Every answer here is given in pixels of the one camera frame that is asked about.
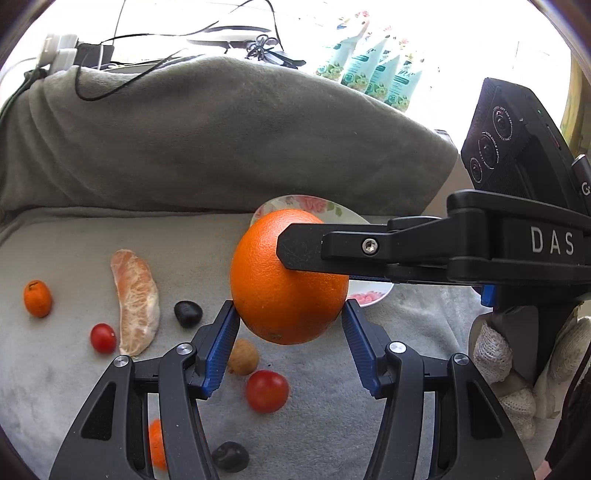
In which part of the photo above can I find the dark plum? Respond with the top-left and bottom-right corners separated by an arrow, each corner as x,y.
211,441 -> 250,473
173,300 -> 204,329

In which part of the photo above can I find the peeled pomelo segment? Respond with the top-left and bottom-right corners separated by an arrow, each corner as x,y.
110,249 -> 160,357

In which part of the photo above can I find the red cherry tomato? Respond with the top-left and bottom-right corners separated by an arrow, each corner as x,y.
90,323 -> 116,354
245,370 -> 290,414

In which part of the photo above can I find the grey blanket backrest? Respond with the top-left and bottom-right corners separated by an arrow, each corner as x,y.
1,57 -> 458,216

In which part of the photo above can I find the small tangerine with stem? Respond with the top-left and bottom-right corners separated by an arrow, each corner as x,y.
23,280 -> 53,318

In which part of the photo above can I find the large orange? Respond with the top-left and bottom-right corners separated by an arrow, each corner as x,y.
229,209 -> 349,345

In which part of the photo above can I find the brown longan fruit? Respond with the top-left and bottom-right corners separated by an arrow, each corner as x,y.
228,339 -> 259,376

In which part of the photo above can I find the floral white plate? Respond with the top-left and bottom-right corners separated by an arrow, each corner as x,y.
249,194 -> 395,309

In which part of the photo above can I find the floral refill pouch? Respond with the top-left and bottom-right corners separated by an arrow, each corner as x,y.
384,59 -> 424,112
365,49 -> 402,101
341,37 -> 388,93
315,22 -> 369,81

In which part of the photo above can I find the right white gloved hand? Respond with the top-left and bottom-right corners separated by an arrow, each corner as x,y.
468,301 -> 591,444

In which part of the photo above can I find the black cable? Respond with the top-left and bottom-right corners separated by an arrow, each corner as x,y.
73,0 -> 309,103

